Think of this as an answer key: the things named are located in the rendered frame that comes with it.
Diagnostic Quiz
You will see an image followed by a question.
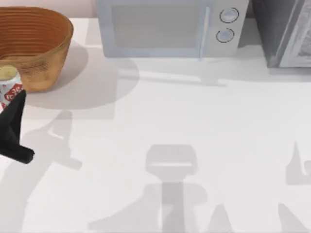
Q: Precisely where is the microwave oven door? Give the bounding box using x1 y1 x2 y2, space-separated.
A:
95 0 210 60

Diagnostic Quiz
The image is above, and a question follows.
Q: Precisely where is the microwave oven knob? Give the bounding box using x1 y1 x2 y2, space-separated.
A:
215 28 235 44
219 7 240 23

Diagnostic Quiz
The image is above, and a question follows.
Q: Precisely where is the brown woven basket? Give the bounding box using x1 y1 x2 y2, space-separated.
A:
0 6 74 93

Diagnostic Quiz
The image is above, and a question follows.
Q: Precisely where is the pale microwave oven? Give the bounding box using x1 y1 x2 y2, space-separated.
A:
94 0 250 61

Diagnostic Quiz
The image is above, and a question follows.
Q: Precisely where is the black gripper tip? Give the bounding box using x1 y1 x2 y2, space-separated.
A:
0 89 35 165

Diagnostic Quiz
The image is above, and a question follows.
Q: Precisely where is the microwave door handle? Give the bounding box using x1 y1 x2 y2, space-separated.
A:
200 6 210 61

